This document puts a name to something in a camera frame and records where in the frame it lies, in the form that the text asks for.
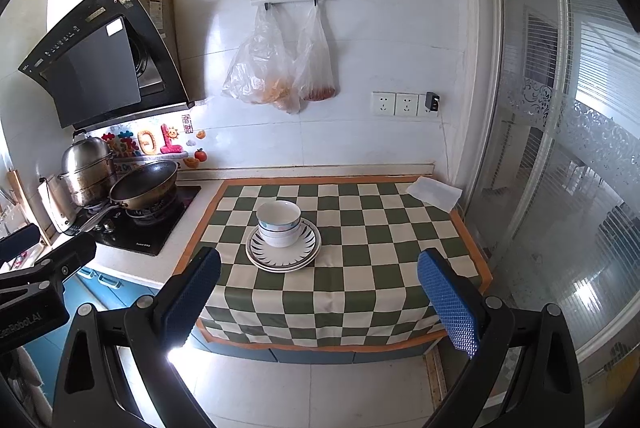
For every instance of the large clear plastic bag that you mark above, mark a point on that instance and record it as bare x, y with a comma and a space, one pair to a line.
260, 62

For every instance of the white plate with blue stripes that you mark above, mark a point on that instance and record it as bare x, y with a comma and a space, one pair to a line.
307, 240

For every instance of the black gas cooktop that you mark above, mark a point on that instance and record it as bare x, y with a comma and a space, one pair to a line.
150, 233

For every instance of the stainless steel steamer pot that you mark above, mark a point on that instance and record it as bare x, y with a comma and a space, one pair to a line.
87, 162

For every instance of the white wall outlet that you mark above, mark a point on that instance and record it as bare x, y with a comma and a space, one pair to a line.
406, 104
382, 102
422, 110

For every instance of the small clear plastic bag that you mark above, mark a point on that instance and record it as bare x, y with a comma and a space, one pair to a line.
315, 67

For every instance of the person's left hand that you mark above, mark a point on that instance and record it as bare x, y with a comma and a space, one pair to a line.
27, 380

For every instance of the plain white bowl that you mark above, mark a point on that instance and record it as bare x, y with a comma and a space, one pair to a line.
277, 210

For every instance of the blue base cabinet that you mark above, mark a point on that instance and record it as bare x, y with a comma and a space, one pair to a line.
125, 290

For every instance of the wooden cutting board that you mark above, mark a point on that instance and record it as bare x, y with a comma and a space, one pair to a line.
15, 188

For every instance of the pink letter wall sticker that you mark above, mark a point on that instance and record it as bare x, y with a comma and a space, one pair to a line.
170, 142

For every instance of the white kettle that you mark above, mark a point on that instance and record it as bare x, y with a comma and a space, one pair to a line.
55, 203

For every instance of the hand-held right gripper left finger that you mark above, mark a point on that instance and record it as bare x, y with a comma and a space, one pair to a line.
195, 288

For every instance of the red paper charm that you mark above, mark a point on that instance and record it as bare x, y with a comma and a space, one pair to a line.
187, 118

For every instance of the green white checkered tablecloth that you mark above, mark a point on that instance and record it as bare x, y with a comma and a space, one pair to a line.
350, 268

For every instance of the plain white plate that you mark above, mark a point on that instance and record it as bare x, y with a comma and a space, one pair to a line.
300, 265

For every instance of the white bowl with blue print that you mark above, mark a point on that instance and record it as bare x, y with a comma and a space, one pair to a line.
280, 238

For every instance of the multicolour wall sticker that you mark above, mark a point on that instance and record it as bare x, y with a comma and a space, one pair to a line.
122, 143

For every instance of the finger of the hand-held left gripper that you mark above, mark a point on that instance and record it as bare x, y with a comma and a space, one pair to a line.
20, 240
65, 260

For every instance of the black range hood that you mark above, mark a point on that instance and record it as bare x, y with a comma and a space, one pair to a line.
90, 67

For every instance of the glass sliding door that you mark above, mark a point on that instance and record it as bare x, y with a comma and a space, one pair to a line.
575, 157

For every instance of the black charger plug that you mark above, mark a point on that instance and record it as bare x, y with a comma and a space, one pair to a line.
433, 102

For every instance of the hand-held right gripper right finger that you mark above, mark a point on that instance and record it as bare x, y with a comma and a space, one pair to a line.
450, 308

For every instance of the red tomato wall sticker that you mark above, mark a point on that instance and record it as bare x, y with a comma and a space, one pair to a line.
200, 155

